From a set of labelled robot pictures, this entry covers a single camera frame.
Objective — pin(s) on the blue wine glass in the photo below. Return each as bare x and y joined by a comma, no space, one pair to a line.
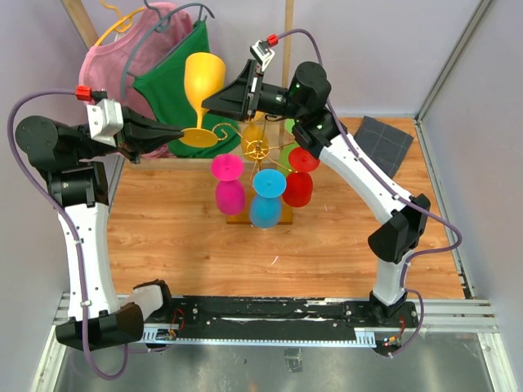
266,207

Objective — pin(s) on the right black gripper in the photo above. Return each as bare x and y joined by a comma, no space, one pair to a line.
232,102

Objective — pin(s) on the green wine glass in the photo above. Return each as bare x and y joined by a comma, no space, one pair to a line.
289,145

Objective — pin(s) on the pink shirt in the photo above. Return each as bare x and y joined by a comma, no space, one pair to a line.
114,67

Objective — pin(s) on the wooden frame post centre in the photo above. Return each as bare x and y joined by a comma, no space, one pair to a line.
288,24

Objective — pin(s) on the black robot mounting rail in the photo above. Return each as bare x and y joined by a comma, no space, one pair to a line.
279,321

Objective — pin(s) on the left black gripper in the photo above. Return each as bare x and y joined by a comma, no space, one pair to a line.
140,134

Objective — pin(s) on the red wine glass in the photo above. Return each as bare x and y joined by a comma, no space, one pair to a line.
299,183

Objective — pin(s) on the grey folded cloth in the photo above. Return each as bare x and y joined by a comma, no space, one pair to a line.
386,145

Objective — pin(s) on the gold wire glass rack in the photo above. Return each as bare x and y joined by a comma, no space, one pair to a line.
270,160

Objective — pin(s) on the wooden frame post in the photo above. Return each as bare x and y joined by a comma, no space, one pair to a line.
288,24
82,22

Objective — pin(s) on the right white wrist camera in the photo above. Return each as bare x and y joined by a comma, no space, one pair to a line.
262,53

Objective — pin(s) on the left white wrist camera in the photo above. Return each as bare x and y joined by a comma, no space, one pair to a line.
105,120

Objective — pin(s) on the wooden frame post left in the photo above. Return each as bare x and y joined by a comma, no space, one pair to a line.
82,22

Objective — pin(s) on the green shirt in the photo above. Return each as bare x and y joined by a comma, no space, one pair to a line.
163,88

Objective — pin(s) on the yellow clothes hanger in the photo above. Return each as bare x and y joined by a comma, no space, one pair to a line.
121,25

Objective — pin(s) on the amber rack base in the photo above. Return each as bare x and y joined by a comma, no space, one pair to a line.
286,217

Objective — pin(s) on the orange yellow wine glass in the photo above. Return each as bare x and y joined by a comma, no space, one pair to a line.
254,140

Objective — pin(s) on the aluminium corner profile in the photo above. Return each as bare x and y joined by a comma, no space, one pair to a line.
476,19

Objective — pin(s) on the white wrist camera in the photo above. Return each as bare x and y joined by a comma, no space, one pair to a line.
105,120
262,53

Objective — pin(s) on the pink wine glass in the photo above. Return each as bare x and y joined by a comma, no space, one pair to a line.
230,195

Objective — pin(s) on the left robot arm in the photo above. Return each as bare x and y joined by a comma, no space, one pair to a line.
76,184

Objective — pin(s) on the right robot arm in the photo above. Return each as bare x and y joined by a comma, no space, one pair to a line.
317,130

